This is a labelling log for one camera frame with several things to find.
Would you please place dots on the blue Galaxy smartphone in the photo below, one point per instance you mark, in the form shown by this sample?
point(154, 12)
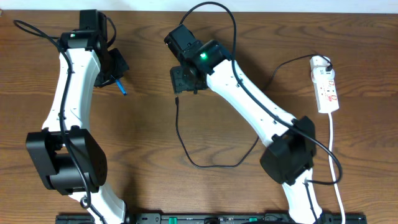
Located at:
point(121, 87)

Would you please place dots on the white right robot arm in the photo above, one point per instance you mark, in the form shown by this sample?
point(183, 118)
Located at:
point(288, 158)

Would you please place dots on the white power strip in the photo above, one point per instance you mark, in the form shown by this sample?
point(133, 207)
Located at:
point(323, 78)

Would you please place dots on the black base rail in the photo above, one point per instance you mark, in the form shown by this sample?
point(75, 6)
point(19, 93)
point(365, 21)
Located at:
point(156, 218)

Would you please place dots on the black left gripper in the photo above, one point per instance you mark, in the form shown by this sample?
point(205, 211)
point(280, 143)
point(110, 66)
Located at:
point(115, 66)

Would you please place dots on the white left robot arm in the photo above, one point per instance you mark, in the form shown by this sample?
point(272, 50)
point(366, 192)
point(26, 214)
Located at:
point(65, 154)

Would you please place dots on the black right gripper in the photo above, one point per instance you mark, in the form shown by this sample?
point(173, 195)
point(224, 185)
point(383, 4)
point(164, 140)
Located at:
point(182, 81)

